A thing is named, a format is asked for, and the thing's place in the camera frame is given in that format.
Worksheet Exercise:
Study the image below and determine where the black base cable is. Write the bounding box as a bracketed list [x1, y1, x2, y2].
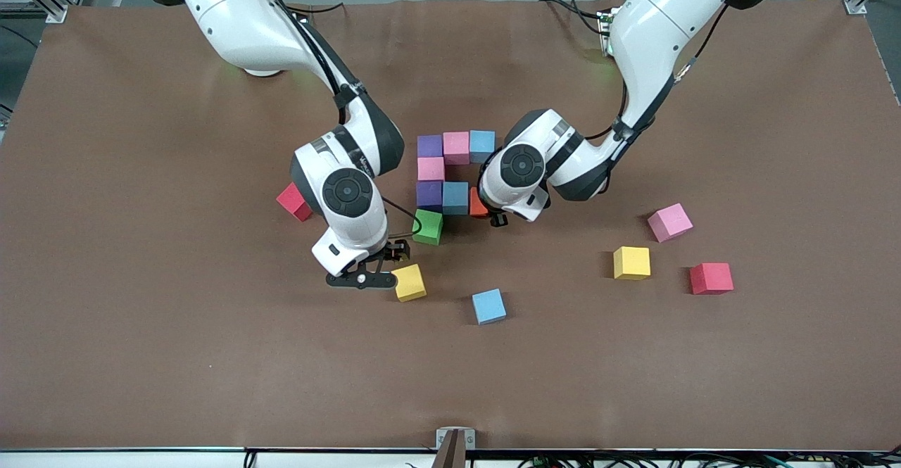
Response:
[538, 0, 615, 38]

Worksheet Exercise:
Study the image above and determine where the silver metal mount bracket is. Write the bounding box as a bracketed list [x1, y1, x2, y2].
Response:
[436, 427, 477, 450]

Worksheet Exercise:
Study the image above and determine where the red foam cube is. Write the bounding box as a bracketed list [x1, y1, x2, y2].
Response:
[689, 262, 735, 296]
[275, 182, 314, 223]

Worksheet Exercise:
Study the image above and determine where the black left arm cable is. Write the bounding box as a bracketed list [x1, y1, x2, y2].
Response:
[584, 0, 729, 142]

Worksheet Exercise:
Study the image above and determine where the brown table mat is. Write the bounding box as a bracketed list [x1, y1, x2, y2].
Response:
[0, 0, 901, 451]

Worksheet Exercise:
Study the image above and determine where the yellow foam cube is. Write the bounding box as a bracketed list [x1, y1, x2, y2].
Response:
[392, 264, 428, 303]
[612, 246, 652, 282]

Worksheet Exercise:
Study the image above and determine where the white table edge rail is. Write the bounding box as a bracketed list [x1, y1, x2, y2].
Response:
[0, 447, 901, 468]

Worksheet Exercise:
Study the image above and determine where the green foam cube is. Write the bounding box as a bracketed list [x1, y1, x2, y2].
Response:
[412, 208, 445, 247]

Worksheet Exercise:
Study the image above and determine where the blue foam cube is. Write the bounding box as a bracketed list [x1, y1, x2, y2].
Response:
[469, 129, 496, 165]
[442, 181, 470, 216]
[472, 288, 508, 326]

